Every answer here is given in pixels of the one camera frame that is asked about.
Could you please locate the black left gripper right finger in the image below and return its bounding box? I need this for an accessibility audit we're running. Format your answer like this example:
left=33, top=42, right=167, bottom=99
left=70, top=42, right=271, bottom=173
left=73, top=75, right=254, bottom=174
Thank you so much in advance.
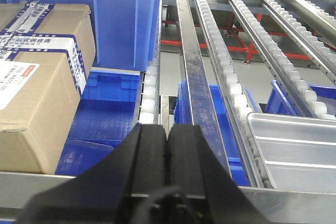
left=167, top=124, right=270, bottom=223

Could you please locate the short white roller track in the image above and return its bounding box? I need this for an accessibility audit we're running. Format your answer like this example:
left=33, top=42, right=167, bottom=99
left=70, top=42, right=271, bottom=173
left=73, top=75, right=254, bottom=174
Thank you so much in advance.
left=138, top=23, right=162, bottom=124

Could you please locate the blue bin under box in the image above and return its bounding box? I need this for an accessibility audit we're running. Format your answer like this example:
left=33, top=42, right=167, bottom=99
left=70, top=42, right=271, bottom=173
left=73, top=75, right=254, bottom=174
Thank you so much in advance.
left=56, top=70, right=143, bottom=176

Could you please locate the steel front shelf bar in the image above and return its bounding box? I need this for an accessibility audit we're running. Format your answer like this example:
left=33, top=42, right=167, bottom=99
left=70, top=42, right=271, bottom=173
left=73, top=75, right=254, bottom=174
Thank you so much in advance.
left=0, top=171, right=336, bottom=224

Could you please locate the brown cardboard box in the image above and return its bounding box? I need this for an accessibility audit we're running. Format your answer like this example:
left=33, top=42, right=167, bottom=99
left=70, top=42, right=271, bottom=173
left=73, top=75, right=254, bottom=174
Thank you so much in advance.
left=1, top=2, right=96, bottom=175

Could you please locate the blue bin below rail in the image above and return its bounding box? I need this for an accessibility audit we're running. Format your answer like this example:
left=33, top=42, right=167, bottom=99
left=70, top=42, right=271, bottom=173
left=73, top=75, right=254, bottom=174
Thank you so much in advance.
left=174, top=81, right=250, bottom=186

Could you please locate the ribbed silver tray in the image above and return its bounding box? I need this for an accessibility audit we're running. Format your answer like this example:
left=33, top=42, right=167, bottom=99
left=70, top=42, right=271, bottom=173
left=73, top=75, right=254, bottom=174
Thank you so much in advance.
left=247, top=113, right=335, bottom=193

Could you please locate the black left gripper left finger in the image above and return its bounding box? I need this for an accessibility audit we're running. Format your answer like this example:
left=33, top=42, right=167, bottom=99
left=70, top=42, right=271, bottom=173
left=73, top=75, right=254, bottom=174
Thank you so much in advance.
left=16, top=124, right=166, bottom=223

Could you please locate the tall blue plastic crate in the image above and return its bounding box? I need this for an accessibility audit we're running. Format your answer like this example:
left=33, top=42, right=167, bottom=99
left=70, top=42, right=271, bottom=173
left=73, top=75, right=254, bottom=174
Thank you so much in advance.
left=1, top=0, right=161, bottom=72

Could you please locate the blue bin lower right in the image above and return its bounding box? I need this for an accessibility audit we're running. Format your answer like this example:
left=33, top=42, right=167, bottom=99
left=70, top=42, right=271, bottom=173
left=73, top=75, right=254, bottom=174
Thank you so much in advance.
left=264, top=80, right=336, bottom=116

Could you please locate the flat steel divider rail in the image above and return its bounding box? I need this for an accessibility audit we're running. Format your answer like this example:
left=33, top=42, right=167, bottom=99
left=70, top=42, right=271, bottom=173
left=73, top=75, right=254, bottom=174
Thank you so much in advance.
left=176, top=0, right=230, bottom=173

